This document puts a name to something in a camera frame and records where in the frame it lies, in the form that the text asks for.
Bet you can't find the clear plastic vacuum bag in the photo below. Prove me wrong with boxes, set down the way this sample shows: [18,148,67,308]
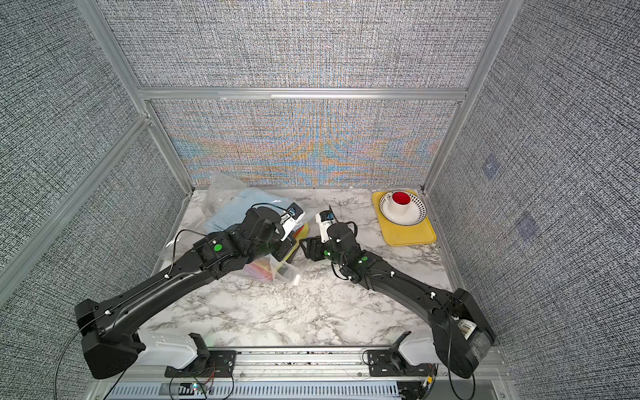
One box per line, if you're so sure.
[158,171,313,287]

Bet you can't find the light blue trousers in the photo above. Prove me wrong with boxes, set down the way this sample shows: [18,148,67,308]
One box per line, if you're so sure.
[203,188,293,233]

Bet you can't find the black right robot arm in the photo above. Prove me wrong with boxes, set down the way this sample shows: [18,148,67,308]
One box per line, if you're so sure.
[301,223,496,378]

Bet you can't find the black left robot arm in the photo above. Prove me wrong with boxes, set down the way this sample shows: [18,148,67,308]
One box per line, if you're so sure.
[74,203,305,379]

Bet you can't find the red folded garment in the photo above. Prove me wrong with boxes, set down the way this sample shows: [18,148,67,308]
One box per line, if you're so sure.
[243,260,273,283]

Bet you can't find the yellow folded garment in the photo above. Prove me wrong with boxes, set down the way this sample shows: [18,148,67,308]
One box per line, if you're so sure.
[270,223,309,284]

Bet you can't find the white cup red inside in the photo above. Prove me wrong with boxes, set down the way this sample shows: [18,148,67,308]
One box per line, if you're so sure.
[381,191,412,220]

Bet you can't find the yellow plastic tray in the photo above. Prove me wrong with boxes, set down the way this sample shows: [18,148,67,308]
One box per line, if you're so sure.
[371,189,437,247]

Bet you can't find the white patterned saucer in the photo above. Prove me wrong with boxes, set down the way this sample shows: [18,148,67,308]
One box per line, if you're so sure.
[378,190,427,227]

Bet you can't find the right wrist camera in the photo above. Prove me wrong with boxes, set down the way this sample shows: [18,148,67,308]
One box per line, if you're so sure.
[315,209,336,243]

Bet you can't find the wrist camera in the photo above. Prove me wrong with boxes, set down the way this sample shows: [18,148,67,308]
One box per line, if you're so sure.
[281,203,306,241]
[315,209,336,243]

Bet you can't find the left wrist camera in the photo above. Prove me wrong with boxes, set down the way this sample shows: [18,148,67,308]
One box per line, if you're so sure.
[281,203,306,241]

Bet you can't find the aluminium front rail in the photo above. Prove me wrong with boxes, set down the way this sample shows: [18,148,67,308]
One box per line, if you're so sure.
[89,346,511,383]

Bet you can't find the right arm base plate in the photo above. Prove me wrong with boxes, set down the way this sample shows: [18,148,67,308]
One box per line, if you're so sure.
[363,349,438,378]

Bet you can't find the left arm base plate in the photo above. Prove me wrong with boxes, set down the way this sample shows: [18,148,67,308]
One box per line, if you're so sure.
[164,350,238,378]

